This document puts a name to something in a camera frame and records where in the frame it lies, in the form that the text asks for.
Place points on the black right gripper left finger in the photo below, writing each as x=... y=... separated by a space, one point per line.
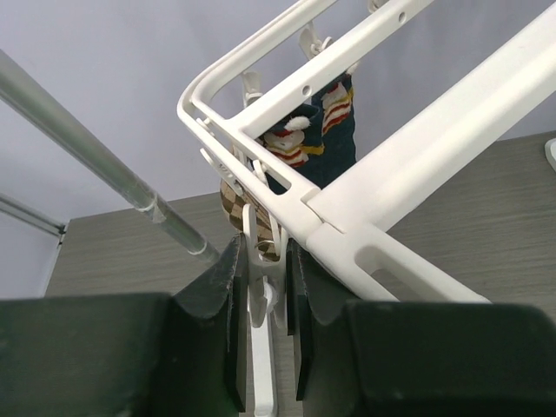
x=215 y=329

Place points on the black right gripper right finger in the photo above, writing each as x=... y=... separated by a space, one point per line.
x=319 y=326

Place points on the brown argyle sock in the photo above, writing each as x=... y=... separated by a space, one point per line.
x=238 y=204

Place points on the dark navy patterned sock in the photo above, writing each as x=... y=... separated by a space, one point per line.
x=336 y=102

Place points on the white hanger clip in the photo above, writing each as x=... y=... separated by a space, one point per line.
x=266 y=303

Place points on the white plastic clip hanger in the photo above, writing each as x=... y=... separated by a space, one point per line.
x=438 y=82

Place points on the white rack base foot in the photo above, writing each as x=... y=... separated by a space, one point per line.
x=550 y=152

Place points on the grey white drying rack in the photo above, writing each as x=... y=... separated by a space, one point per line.
x=31 y=101

